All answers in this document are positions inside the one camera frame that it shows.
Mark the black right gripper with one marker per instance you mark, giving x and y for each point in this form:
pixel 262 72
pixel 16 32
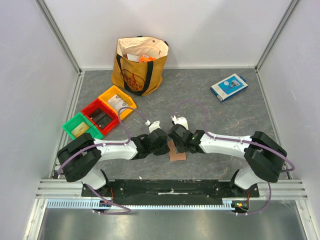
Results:
pixel 175 135

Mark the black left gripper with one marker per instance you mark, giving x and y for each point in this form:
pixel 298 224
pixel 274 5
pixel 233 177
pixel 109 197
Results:
pixel 164 150

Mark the brown leather card holder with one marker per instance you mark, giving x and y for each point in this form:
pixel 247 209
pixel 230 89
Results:
pixel 173 154

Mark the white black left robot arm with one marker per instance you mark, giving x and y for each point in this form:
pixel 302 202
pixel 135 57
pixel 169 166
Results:
pixel 78 158

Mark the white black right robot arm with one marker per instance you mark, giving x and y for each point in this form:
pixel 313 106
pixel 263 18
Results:
pixel 265 158

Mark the black cards in red bin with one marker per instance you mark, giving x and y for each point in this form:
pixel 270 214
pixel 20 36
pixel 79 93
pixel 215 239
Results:
pixel 100 118

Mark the silver cards in yellow bin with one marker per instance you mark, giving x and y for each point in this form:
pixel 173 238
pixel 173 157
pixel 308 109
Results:
pixel 116 102

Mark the gold card in green bin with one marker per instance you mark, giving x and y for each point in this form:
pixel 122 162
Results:
pixel 80 129

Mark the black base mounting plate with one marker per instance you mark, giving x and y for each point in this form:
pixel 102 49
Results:
pixel 125 188

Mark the blue razor package box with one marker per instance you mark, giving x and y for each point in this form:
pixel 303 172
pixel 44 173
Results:
pixel 229 87

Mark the yellow canvas tote bag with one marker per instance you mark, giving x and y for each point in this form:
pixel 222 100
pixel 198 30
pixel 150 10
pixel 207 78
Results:
pixel 138 78

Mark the yellow plastic bin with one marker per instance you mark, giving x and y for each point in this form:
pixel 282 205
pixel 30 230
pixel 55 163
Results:
pixel 104 97

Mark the red plastic bin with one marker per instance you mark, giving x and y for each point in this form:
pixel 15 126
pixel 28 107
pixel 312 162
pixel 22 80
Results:
pixel 86 111

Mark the green plastic bin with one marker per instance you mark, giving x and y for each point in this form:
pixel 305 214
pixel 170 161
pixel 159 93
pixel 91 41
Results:
pixel 75 121

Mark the orange box in bag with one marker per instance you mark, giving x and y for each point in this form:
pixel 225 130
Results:
pixel 146 58

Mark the white box in bag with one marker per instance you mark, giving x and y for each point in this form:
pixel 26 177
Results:
pixel 133 58

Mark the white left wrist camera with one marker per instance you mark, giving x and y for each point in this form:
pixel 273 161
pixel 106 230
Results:
pixel 152 126

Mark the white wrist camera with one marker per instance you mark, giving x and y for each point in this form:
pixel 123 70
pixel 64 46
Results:
pixel 152 126
pixel 180 121

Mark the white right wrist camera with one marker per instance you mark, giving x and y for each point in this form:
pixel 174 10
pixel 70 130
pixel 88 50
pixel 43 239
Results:
pixel 180 121

